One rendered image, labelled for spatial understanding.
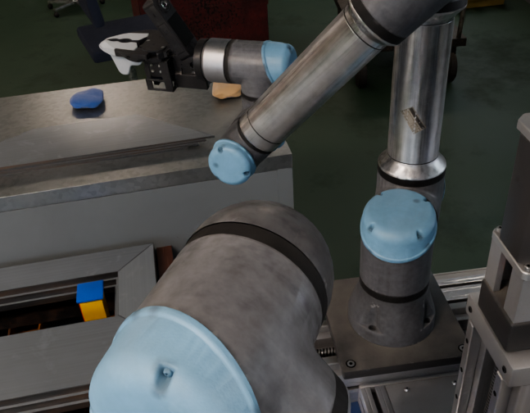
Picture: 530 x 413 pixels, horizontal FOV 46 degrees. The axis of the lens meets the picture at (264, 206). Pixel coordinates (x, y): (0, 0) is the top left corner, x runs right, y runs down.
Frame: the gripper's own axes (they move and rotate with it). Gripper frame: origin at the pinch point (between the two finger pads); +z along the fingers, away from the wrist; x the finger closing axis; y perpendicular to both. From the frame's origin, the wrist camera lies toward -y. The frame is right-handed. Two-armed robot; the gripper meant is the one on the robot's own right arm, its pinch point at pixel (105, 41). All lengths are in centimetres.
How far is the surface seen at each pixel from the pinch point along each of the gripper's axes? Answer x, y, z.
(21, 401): -45, 55, 11
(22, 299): -19, 60, 31
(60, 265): -8, 58, 26
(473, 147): 216, 176, -69
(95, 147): 18, 41, 26
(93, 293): -16, 55, 11
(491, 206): 158, 169, -81
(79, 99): 41, 44, 45
